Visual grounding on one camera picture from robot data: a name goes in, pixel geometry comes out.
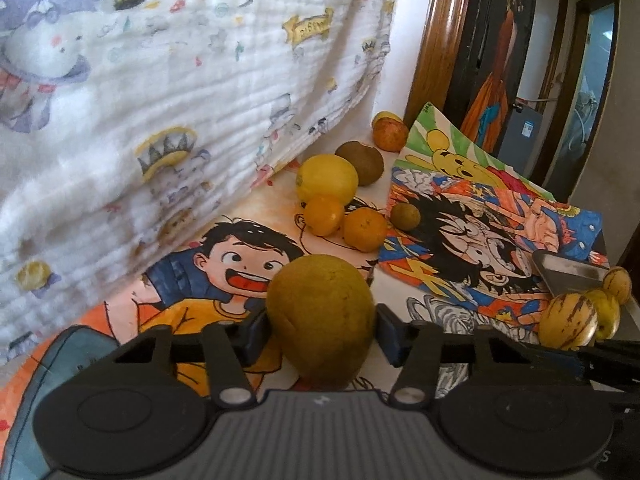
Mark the brown kiwi fruit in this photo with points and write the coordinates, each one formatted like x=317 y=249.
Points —
x=367 y=161

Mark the reddish passion fruit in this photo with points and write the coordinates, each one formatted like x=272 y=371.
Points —
x=389 y=134

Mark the small green-brown fruit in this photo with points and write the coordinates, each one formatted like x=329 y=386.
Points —
x=405 y=217

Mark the metal tray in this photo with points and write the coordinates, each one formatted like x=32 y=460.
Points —
x=563 y=275

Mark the small yellow fruit behind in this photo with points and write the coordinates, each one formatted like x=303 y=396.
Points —
x=385 y=114

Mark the small striped pepino melon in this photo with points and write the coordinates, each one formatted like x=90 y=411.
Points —
x=617 y=282

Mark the wooden door frame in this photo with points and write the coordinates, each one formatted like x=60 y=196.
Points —
x=440 y=43

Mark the yellow lemon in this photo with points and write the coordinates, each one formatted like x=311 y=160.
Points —
x=326 y=174

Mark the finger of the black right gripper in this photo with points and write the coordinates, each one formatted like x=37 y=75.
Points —
x=611 y=365

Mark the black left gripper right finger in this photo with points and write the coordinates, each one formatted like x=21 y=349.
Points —
x=420 y=349

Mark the white cartoon print cloth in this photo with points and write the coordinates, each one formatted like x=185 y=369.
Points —
x=126 y=124

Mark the painting of orange-dressed figure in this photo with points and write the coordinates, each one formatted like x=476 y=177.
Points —
x=488 y=69

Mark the Luffy anime drawing mat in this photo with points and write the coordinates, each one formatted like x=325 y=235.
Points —
x=473 y=245

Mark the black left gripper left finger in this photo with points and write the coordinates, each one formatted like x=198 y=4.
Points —
x=226 y=349

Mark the small orange mandarin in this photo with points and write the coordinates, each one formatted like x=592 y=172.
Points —
x=323 y=215

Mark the Winnie the Pooh drawing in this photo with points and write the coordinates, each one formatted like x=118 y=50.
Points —
x=435 y=144

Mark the yellow-green fruit by tray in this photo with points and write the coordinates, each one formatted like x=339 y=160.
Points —
x=608 y=313

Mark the grey appliance with sticker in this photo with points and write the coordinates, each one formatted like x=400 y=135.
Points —
x=519 y=138

